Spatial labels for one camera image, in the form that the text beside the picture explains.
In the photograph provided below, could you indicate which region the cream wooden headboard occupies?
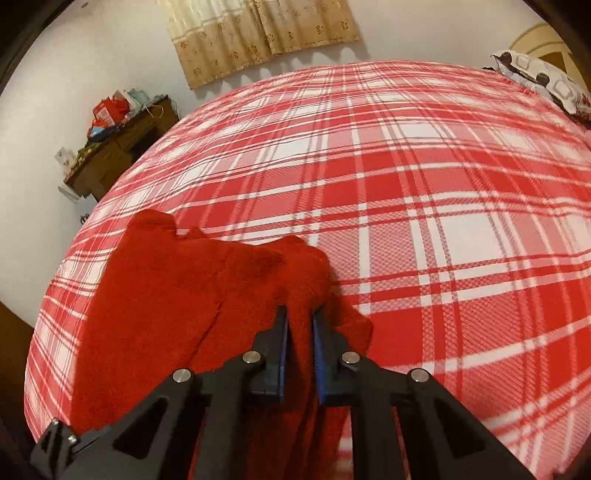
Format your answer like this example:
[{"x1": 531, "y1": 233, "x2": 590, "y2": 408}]
[{"x1": 510, "y1": 22, "x2": 590, "y2": 89}]

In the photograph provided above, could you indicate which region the red knitted sweater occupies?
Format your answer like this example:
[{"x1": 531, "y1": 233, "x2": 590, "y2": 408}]
[{"x1": 69, "y1": 210, "x2": 373, "y2": 479}]

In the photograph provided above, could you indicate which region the white photo frame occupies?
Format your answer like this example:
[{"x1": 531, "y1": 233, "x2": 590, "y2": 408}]
[{"x1": 54, "y1": 147, "x2": 77, "y2": 175}]

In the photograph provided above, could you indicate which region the beige patterned curtain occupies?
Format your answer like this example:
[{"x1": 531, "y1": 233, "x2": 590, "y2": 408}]
[{"x1": 157, "y1": 0, "x2": 360, "y2": 90}]

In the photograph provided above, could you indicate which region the brown wooden desk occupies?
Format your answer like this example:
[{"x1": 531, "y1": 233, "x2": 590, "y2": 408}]
[{"x1": 63, "y1": 95, "x2": 179, "y2": 201}]

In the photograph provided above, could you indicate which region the grey white patterned pillow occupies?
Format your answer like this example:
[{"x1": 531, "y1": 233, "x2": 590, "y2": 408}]
[{"x1": 492, "y1": 50, "x2": 590, "y2": 121}]

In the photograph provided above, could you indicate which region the red white plaid bedspread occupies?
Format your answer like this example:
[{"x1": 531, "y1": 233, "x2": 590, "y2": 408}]
[{"x1": 24, "y1": 61, "x2": 590, "y2": 479}]

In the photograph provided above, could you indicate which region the red gift bag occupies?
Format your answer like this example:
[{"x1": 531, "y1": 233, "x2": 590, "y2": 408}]
[{"x1": 92, "y1": 98, "x2": 130, "y2": 128}]

